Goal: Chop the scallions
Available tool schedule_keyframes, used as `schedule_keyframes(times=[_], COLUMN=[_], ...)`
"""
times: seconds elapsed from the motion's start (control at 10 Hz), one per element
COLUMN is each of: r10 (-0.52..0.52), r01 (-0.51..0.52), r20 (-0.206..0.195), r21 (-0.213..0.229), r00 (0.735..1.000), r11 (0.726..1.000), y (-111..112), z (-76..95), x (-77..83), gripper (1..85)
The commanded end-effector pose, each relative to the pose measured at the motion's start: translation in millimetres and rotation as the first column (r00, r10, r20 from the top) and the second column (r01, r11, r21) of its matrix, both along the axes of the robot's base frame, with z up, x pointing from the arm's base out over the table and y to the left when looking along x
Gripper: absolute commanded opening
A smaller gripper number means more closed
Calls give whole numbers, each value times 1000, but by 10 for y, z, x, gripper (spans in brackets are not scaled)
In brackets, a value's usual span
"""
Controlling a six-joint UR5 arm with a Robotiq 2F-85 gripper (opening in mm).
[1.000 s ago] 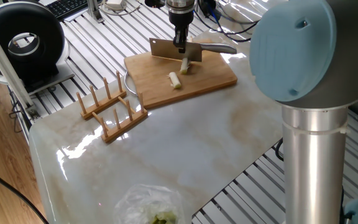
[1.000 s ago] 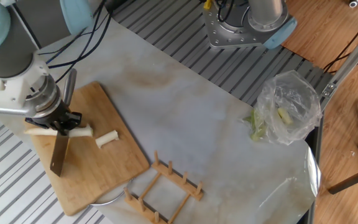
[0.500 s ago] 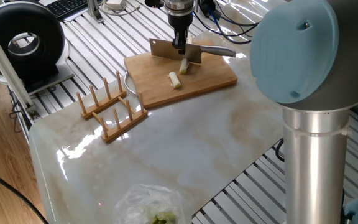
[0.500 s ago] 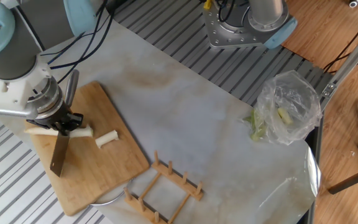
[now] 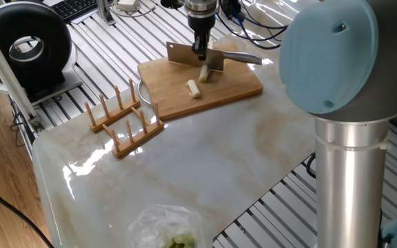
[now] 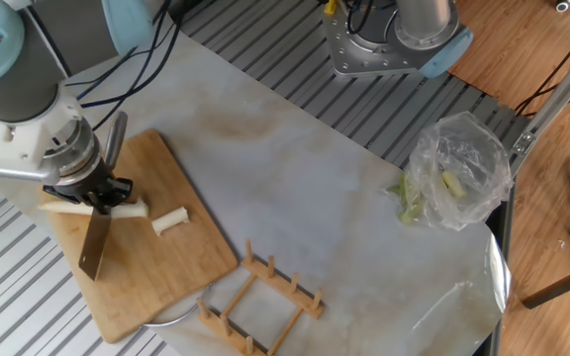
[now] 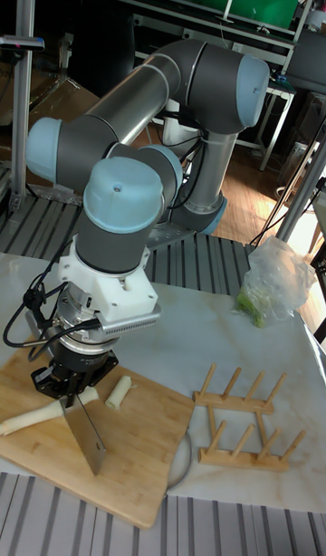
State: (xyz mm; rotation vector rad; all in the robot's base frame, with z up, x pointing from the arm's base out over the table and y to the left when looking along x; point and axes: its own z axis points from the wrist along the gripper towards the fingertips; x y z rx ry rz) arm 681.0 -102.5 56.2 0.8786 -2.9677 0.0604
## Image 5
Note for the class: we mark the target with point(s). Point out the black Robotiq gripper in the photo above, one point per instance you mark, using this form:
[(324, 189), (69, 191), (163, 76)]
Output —
[(201, 22)]

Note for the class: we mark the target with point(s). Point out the steel cleaver knife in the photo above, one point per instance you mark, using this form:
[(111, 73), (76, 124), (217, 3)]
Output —
[(181, 55)]

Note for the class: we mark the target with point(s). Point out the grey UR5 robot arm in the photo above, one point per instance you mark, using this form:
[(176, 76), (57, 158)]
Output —
[(350, 189)]

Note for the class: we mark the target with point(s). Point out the white scallion stalk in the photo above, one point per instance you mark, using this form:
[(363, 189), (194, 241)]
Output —
[(203, 74)]

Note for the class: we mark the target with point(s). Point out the short cut scallion piece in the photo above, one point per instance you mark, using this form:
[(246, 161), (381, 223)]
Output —
[(194, 89)]

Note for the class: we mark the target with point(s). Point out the wooden cutting board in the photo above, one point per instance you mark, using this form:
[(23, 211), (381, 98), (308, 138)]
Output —
[(229, 82)]

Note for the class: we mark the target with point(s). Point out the small black round object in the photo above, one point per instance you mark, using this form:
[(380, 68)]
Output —
[(171, 3)]

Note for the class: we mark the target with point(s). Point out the white power adapter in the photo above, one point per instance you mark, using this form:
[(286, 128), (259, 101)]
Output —
[(127, 5)]

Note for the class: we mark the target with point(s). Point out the wooden peg rack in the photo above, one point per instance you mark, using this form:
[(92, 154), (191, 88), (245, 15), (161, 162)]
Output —
[(129, 144)]

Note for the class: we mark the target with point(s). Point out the marble pattern table sheet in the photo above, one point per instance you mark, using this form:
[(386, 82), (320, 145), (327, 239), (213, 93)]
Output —
[(202, 172)]

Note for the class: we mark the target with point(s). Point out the black computer keyboard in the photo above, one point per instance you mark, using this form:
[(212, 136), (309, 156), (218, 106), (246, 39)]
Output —
[(74, 7)]

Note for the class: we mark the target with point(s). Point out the black round blower fan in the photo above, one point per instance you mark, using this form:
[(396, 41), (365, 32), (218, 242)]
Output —
[(50, 38)]

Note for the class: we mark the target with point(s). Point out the clear plastic bag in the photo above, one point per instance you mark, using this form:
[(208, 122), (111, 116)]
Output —
[(157, 220)]

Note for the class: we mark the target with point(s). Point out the green vegetable scraps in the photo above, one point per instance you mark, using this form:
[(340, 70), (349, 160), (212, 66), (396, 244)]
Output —
[(181, 241)]

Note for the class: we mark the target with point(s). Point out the short aluminium post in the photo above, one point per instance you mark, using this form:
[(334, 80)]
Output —
[(104, 12)]

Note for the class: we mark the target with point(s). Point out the aluminium frame beam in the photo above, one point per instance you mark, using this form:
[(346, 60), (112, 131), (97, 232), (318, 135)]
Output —
[(5, 75)]

